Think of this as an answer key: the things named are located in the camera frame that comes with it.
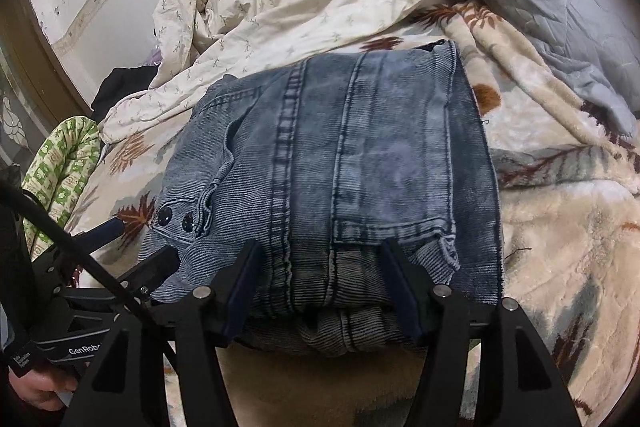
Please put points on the clear purple plastic bag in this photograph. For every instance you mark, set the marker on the clear purple plastic bag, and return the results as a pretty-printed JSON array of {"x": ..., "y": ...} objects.
[{"x": 157, "y": 57}]

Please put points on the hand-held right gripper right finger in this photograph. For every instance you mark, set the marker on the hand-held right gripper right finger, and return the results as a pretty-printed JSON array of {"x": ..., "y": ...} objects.
[{"x": 405, "y": 297}]

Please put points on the person's left hand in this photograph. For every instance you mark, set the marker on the person's left hand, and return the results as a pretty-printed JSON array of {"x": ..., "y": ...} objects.
[{"x": 35, "y": 394}]

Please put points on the green patterned quilt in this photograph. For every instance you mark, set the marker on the green patterned quilt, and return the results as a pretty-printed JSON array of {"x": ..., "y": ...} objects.
[{"x": 65, "y": 167}]

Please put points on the cream leaf-print fleece blanket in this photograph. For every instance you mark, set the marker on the cream leaf-print fleece blanket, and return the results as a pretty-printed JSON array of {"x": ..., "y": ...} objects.
[{"x": 550, "y": 232}]

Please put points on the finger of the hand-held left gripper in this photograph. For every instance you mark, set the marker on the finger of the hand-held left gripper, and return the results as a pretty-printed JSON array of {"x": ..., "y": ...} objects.
[
  {"x": 107, "y": 229},
  {"x": 160, "y": 264}
]

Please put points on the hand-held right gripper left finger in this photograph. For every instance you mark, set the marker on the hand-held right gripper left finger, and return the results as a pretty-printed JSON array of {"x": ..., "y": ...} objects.
[{"x": 240, "y": 292}]

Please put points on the black garment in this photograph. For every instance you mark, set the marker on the black garment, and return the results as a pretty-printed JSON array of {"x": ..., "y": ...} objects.
[{"x": 120, "y": 87}]

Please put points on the grey-blue denim pants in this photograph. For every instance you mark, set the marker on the grey-blue denim pants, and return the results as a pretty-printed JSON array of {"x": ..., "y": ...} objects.
[{"x": 350, "y": 157}]

